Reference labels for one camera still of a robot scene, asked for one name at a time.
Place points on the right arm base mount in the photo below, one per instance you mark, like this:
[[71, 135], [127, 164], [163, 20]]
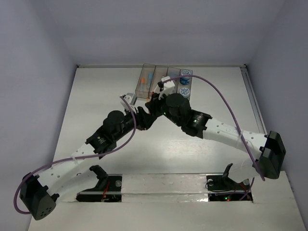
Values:
[[222, 189]]

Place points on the blue paint jar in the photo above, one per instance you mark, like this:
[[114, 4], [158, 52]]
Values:
[[185, 76], [185, 92]]

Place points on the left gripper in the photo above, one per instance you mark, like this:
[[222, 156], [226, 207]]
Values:
[[144, 120]]

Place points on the clear pencil-shaped highlighter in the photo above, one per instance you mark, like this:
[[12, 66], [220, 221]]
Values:
[[143, 87]]

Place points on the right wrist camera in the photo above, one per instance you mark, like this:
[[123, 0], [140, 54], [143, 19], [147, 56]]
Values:
[[166, 86]]

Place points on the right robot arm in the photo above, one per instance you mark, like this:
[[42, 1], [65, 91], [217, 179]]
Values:
[[266, 151]]

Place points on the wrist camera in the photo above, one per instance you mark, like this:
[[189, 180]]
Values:
[[128, 100], [166, 86]]

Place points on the blue highlighter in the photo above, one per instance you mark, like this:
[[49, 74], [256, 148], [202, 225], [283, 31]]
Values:
[[149, 83]]

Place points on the transparent drawer bin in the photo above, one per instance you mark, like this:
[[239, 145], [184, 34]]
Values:
[[185, 86], [159, 72], [173, 72], [146, 69]]

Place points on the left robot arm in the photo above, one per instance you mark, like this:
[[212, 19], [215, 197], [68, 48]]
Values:
[[39, 189]]

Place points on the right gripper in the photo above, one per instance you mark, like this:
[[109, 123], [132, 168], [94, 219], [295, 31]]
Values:
[[154, 107]]

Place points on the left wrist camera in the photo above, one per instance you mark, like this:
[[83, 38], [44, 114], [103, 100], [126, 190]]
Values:
[[128, 100]]

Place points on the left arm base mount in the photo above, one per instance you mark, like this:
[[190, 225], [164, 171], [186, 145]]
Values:
[[107, 189]]

